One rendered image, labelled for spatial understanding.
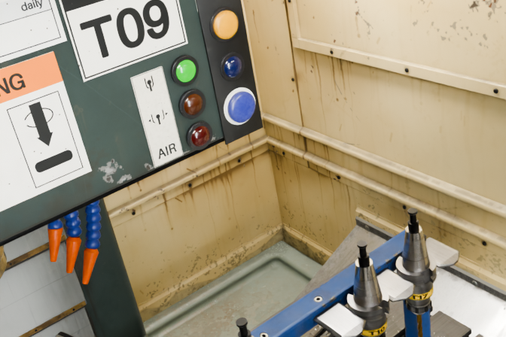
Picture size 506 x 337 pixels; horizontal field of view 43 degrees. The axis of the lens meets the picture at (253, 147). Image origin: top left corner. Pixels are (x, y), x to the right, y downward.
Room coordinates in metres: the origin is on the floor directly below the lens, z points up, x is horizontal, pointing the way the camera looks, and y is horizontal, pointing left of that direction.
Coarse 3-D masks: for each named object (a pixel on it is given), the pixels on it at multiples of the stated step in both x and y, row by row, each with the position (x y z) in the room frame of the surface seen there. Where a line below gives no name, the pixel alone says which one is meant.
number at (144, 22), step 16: (128, 0) 0.51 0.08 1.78; (144, 0) 0.52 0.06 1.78; (160, 0) 0.52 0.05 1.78; (112, 16) 0.50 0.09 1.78; (128, 16) 0.51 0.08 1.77; (144, 16) 0.52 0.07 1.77; (160, 16) 0.52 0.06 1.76; (128, 32) 0.51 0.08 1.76; (144, 32) 0.51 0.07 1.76; (160, 32) 0.52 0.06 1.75; (176, 32) 0.53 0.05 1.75; (128, 48) 0.50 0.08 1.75; (144, 48) 0.51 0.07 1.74
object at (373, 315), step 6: (348, 294) 0.77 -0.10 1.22; (384, 294) 0.75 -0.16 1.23; (348, 300) 0.75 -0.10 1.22; (384, 300) 0.74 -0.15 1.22; (354, 306) 0.74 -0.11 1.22; (360, 306) 0.74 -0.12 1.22; (378, 306) 0.73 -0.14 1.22; (384, 306) 0.74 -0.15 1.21; (354, 312) 0.73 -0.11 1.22; (360, 312) 0.73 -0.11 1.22; (366, 312) 0.72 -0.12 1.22; (372, 312) 0.72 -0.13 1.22; (378, 312) 0.72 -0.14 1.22; (366, 318) 0.73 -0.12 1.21; (372, 318) 0.72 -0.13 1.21; (378, 318) 0.72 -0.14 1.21
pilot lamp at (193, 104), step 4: (188, 96) 0.52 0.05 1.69; (192, 96) 0.53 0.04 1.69; (196, 96) 0.53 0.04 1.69; (200, 96) 0.53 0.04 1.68; (188, 100) 0.52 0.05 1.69; (192, 100) 0.52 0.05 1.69; (196, 100) 0.52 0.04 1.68; (200, 100) 0.53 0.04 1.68; (184, 104) 0.52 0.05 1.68; (188, 104) 0.52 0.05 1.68; (192, 104) 0.52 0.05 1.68; (196, 104) 0.52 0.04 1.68; (200, 104) 0.53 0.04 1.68; (184, 108) 0.52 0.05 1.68; (188, 108) 0.52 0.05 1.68; (192, 108) 0.52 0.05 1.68; (196, 108) 0.52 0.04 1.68; (200, 108) 0.53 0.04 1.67; (188, 112) 0.52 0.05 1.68; (192, 112) 0.52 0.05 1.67; (196, 112) 0.52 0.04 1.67
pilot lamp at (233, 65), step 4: (232, 56) 0.55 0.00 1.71; (236, 56) 0.55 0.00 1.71; (228, 60) 0.55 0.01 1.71; (232, 60) 0.55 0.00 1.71; (236, 60) 0.55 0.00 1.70; (240, 60) 0.56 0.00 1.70; (228, 64) 0.55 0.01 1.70; (232, 64) 0.55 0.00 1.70; (236, 64) 0.55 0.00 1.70; (240, 64) 0.55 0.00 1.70; (224, 68) 0.55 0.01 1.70; (228, 68) 0.55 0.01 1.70; (232, 68) 0.55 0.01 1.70; (236, 68) 0.55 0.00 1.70; (240, 68) 0.55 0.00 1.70; (228, 72) 0.55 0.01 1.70; (232, 72) 0.55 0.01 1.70; (236, 72) 0.55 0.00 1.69; (228, 76) 0.55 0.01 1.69; (232, 76) 0.55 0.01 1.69
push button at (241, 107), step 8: (232, 96) 0.55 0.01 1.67; (240, 96) 0.55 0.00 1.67; (248, 96) 0.55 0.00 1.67; (232, 104) 0.54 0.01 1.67; (240, 104) 0.55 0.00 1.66; (248, 104) 0.55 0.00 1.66; (232, 112) 0.54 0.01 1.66; (240, 112) 0.54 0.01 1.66; (248, 112) 0.55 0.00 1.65; (240, 120) 0.54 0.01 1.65
